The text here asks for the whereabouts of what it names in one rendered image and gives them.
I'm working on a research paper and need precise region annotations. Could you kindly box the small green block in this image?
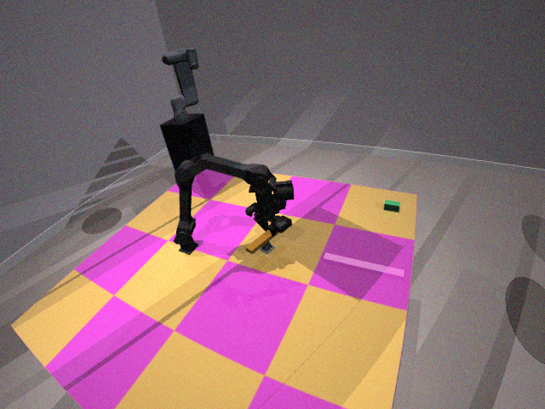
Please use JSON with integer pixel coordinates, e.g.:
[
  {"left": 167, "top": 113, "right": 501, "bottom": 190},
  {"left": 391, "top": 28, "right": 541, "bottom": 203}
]
[{"left": 384, "top": 199, "right": 400, "bottom": 212}]

